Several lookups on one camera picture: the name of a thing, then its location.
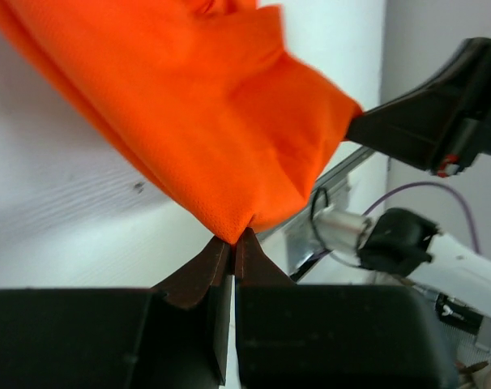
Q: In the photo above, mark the orange t shirt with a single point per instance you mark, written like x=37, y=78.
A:
x=201, y=97

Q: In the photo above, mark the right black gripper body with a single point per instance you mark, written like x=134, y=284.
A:
x=467, y=133

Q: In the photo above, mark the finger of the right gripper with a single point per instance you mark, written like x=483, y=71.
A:
x=416, y=128

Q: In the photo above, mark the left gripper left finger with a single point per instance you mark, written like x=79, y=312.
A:
x=171, y=335

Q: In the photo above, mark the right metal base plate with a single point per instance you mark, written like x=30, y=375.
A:
x=325, y=230

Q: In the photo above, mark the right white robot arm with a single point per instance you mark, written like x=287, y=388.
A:
x=408, y=245

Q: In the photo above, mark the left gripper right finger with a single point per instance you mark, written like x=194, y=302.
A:
x=332, y=336

